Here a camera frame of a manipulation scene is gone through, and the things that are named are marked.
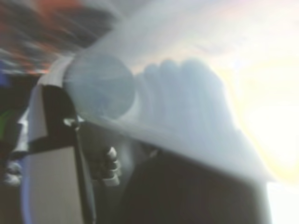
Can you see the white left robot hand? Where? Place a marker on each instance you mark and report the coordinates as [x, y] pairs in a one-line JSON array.
[[163, 198]]

